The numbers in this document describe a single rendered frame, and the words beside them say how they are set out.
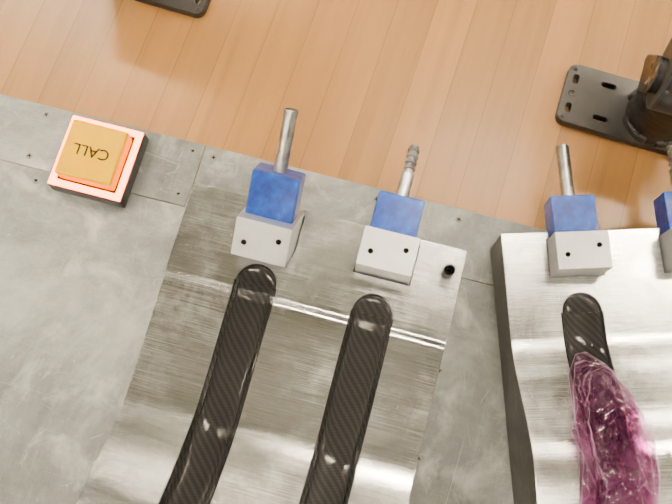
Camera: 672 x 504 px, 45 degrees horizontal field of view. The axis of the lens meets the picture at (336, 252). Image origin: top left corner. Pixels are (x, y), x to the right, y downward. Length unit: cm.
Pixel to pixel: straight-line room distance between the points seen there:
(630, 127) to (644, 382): 28
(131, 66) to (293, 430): 44
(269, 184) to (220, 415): 21
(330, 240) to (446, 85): 25
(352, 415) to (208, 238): 21
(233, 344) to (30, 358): 23
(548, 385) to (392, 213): 21
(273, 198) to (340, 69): 25
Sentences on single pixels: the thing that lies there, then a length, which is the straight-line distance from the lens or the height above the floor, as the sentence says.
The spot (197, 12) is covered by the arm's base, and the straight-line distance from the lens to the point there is 94.
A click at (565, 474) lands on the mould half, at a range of 72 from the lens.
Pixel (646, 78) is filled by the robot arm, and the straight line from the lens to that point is 83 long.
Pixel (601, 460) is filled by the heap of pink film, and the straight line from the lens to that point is 71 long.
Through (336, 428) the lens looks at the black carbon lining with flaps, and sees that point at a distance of 72.
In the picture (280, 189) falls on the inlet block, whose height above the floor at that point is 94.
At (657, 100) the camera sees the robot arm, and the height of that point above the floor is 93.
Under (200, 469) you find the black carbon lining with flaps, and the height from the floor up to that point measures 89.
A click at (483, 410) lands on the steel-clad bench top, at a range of 81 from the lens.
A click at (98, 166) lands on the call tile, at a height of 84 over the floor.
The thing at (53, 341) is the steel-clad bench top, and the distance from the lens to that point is 85.
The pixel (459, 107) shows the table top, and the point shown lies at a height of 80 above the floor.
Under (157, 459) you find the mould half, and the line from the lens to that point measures 71.
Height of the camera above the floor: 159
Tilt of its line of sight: 75 degrees down
